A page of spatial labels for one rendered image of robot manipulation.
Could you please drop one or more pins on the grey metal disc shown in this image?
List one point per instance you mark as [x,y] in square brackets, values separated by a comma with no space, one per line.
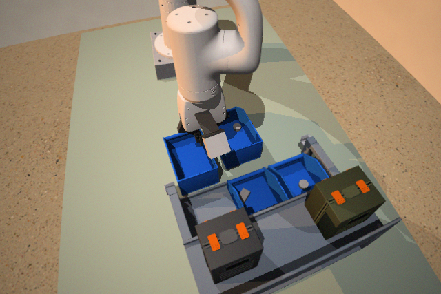
[237,127]
[303,184]

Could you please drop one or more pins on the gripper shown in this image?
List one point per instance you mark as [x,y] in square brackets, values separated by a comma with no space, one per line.
[187,109]

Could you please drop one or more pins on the blue bin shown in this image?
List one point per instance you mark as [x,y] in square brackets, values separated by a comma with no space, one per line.
[246,144]
[193,168]
[266,191]
[290,171]

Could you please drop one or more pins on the grey metal shelf frame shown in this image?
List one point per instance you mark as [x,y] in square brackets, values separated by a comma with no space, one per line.
[293,245]

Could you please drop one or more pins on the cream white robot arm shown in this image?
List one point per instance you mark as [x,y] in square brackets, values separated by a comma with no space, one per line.
[202,52]

